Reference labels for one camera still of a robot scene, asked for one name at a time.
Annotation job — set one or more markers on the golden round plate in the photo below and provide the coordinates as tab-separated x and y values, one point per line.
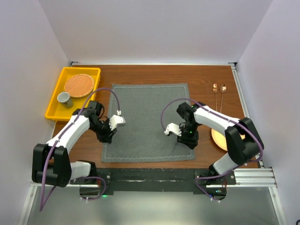
219	139

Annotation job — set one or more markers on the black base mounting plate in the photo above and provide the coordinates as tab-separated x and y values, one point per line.
165	180

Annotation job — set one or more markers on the grey ceramic cup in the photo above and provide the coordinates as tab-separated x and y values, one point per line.
64	99

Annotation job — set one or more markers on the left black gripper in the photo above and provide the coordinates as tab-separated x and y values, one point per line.
107	137

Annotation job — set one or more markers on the yellow plastic tray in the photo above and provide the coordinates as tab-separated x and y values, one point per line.
58	112

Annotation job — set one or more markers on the rose gold spoon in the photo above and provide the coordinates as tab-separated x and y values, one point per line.
222	89

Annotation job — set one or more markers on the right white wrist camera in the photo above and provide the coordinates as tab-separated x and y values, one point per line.
172	128

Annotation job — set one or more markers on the orange woven coaster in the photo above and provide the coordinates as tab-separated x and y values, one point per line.
79	85

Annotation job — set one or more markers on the aluminium frame rail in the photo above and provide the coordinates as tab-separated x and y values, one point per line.
253	200

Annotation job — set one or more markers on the grey cloth napkin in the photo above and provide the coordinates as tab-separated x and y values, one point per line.
146	110

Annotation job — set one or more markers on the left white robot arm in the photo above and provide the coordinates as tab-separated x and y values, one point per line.
51	164

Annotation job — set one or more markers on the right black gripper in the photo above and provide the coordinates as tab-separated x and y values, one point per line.
191	142

